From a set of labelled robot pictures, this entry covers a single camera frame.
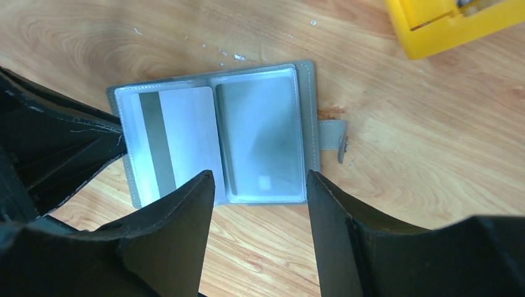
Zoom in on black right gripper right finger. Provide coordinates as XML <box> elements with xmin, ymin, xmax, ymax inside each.
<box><xmin>307</xmin><ymin>171</ymin><xmax>524</xmax><ymax>296</ymax></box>

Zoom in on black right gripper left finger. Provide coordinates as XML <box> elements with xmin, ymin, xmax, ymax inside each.
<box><xmin>1</xmin><ymin>170</ymin><xmax>215</xmax><ymax>296</ymax></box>

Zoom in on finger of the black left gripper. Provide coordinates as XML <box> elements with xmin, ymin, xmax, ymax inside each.
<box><xmin>1</xmin><ymin>68</ymin><xmax>126</xmax><ymax>223</ymax></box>

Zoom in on white magnetic stripe card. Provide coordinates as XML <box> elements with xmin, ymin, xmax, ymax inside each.
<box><xmin>121</xmin><ymin>87</ymin><xmax>226</xmax><ymax>207</ymax></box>

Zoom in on yellow plastic bin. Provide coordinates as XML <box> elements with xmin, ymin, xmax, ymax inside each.
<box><xmin>386</xmin><ymin>0</ymin><xmax>524</xmax><ymax>59</ymax></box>

